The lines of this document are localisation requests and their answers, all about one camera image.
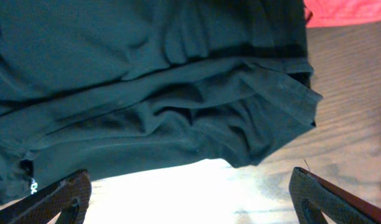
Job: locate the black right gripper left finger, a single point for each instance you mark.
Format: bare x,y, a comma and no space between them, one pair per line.
67,199

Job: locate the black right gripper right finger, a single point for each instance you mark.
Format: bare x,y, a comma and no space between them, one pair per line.
314,199

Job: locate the red t-shirt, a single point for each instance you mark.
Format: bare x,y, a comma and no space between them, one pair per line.
336,13

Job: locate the black t-shirt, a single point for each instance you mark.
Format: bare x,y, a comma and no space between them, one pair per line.
117,87

